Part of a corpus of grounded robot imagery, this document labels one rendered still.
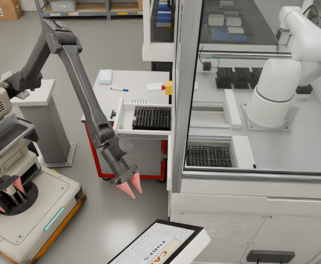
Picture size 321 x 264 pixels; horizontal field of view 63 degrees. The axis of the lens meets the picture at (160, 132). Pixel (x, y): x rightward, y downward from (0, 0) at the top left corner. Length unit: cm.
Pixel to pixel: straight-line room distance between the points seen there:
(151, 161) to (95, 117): 118
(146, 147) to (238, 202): 91
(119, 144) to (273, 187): 67
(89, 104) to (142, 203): 142
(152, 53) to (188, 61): 153
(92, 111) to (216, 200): 67
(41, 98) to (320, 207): 184
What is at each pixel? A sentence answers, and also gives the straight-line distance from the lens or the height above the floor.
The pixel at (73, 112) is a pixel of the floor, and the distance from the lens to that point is 312.
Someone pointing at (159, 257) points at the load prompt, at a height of 115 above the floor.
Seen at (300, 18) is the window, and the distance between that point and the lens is 75.
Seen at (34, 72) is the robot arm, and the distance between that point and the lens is 129.
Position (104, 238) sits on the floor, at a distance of 215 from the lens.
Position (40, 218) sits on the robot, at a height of 28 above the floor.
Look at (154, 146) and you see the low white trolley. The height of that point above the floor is 50.
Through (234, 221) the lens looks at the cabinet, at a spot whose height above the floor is 68.
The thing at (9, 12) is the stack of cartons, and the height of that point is 14.
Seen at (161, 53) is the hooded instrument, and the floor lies 88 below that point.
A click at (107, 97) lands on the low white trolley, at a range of 198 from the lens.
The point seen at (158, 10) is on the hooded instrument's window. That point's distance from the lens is 213.
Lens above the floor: 194
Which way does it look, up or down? 45 degrees down
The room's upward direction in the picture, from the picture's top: 1 degrees clockwise
